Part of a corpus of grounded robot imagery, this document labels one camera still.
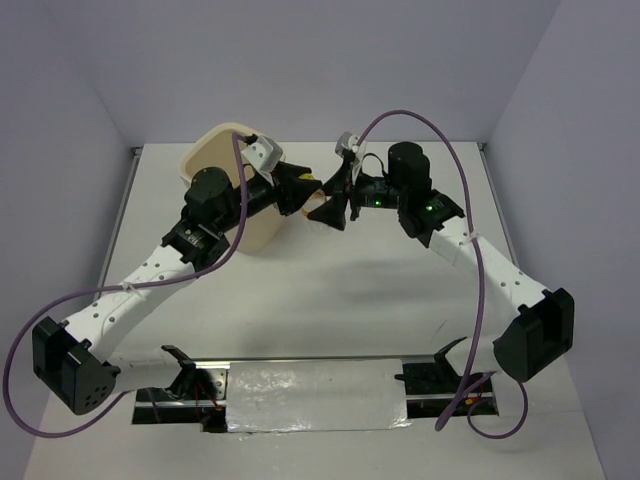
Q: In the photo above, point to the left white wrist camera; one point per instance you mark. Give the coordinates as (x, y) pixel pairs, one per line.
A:
(263, 154)

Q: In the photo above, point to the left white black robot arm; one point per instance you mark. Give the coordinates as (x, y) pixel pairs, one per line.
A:
(78, 358)

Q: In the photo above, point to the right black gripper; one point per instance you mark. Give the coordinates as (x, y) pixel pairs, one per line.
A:
(333, 211)

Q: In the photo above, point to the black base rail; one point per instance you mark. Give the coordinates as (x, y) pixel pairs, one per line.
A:
(200, 401)

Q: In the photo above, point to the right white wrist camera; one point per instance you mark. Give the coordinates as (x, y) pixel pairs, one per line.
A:
(348, 142)

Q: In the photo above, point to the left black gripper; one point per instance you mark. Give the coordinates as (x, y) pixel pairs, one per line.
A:
(290, 192)

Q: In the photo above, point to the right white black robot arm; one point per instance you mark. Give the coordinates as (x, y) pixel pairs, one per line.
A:
(539, 322)

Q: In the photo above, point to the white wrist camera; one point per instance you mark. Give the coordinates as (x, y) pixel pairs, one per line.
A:
(348, 142)
(263, 154)

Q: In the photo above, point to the cream plastic bin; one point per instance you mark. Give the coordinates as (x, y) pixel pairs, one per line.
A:
(215, 149)

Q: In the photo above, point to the silver foil sheet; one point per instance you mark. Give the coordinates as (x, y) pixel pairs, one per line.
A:
(315, 396)

